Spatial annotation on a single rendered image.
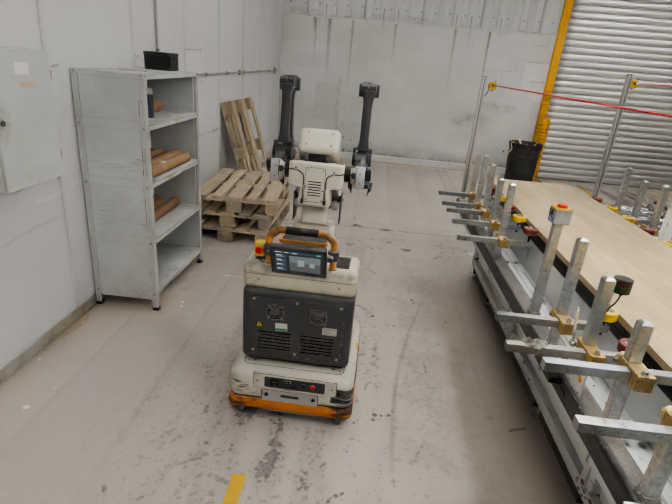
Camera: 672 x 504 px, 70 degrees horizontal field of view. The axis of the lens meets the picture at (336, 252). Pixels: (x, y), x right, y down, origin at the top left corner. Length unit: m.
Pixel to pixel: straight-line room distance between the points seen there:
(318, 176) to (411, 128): 6.94
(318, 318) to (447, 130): 7.36
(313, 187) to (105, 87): 1.45
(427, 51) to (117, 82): 6.79
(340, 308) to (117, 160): 1.76
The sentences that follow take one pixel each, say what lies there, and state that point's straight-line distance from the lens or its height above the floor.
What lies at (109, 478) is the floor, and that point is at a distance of 2.43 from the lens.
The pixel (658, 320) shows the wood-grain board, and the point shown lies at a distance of 2.20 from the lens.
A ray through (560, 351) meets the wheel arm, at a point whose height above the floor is 0.85.
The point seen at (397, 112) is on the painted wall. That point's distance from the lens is 9.23.
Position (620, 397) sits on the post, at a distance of 1.73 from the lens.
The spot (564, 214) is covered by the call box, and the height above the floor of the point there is 1.20.
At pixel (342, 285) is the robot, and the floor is 0.76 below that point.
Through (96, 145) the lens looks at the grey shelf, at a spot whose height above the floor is 1.11.
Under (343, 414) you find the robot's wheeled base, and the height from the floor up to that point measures 0.10.
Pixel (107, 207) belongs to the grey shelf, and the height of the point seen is 0.72.
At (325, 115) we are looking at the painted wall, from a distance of 9.29.
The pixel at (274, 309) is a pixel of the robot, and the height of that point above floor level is 0.58.
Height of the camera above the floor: 1.71
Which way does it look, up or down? 22 degrees down
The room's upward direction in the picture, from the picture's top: 5 degrees clockwise
